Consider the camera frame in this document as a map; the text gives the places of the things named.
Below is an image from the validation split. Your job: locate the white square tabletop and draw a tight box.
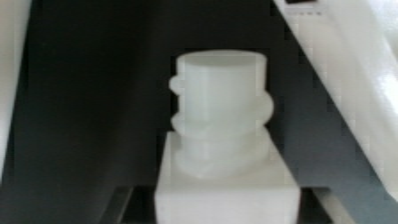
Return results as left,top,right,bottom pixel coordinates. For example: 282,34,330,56
273,0,398,200

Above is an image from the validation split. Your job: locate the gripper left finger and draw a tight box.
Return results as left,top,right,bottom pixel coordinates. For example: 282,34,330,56
103,186,156,224

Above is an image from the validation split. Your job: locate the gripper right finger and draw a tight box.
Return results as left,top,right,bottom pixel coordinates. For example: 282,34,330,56
296,187,350,224

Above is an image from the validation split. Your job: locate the white table leg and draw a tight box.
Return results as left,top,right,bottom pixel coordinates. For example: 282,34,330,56
154,50,300,224

